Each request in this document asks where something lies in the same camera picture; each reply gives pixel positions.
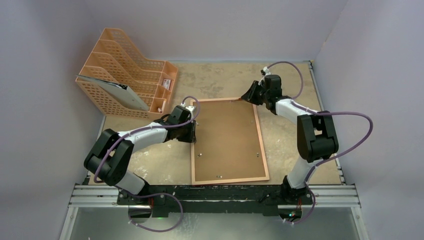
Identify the pink picture frame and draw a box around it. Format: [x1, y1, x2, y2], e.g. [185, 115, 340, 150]
[191, 97, 270, 185]

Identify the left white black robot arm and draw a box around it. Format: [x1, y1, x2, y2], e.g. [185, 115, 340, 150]
[83, 105, 196, 205]

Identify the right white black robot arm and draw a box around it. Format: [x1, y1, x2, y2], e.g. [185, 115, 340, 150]
[241, 74, 339, 204]

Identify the red white small box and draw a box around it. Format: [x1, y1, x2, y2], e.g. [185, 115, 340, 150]
[162, 78, 172, 90]

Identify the grey folder in organizer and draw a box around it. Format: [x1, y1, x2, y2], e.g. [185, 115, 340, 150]
[76, 74, 150, 111]

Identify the orange plastic file organizer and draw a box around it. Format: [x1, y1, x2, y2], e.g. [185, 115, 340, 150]
[75, 27, 178, 120]

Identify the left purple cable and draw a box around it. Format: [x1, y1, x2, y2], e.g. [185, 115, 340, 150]
[93, 96, 202, 232]

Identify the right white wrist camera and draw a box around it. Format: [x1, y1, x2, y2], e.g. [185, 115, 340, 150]
[258, 66, 272, 85]

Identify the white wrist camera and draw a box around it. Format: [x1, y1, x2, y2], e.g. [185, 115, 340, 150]
[258, 66, 272, 85]
[180, 103, 198, 116]

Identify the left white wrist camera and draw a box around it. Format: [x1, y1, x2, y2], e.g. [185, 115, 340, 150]
[180, 103, 198, 116]

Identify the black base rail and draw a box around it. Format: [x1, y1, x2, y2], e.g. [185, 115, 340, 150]
[117, 184, 313, 218]

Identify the aluminium extrusion rail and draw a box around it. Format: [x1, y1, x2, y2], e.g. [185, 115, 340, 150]
[69, 185, 361, 208]

